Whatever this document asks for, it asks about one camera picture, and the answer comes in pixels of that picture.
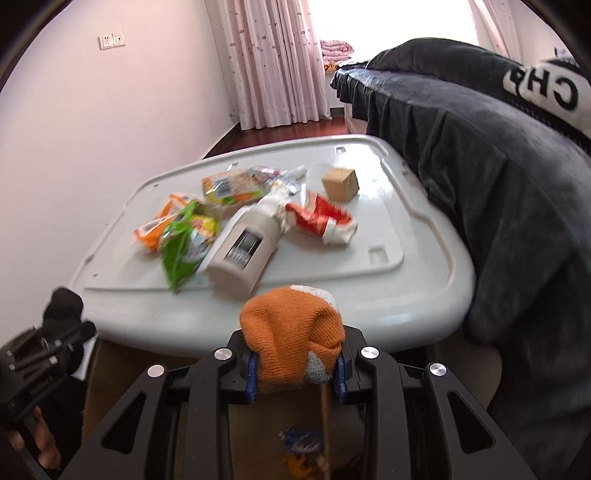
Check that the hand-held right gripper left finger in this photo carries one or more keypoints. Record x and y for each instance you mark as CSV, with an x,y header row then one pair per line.
x,y
251,379

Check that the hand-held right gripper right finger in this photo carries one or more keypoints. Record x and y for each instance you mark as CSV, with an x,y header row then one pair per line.
x,y
340,381

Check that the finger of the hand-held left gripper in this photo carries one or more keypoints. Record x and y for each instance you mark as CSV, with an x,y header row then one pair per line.
x,y
25,344
78,336

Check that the black cloth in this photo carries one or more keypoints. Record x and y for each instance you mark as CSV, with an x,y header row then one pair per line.
x,y
62,307

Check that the orange white knitted sock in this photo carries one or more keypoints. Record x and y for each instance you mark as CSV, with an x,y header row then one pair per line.
x,y
288,332

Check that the cardboard box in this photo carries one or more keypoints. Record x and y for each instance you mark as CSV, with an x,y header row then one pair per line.
x,y
138,364

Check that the white spray bottle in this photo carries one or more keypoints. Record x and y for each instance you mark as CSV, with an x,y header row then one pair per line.
x,y
240,249

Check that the orange snack packet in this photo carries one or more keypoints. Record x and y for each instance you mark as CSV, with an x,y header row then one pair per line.
x,y
154,226

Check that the red white snack packet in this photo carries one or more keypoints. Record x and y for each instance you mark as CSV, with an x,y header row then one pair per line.
x,y
318,219

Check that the yellow green snack packet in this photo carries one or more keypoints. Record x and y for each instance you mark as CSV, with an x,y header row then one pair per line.
x,y
228,187

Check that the small wooden block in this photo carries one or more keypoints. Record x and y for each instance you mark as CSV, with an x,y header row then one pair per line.
x,y
340,184

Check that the drink pouch with white cap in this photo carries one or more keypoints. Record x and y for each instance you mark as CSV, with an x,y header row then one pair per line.
x,y
291,177

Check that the person's left hand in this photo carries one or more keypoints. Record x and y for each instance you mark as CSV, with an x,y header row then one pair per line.
x,y
44,443

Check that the blue yellow packet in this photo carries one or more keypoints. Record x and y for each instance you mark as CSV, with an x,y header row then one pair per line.
x,y
300,445

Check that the white plastic lid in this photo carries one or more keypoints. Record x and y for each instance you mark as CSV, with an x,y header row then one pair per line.
x,y
332,281

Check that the dark grey blanket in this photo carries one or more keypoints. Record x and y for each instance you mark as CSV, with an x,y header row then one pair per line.
x,y
498,184

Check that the pink patterned curtain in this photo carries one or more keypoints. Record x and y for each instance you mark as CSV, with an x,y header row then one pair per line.
x,y
272,60
494,27

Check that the folded pink blanket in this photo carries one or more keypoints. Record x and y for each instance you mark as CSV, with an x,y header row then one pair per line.
x,y
334,50

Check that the black white lettered pillow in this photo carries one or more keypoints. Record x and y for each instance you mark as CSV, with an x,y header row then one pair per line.
x,y
554,92

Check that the white bed frame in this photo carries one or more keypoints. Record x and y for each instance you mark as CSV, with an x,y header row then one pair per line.
x,y
354,121

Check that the white wall socket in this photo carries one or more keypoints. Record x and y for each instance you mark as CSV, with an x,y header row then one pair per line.
x,y
111,40

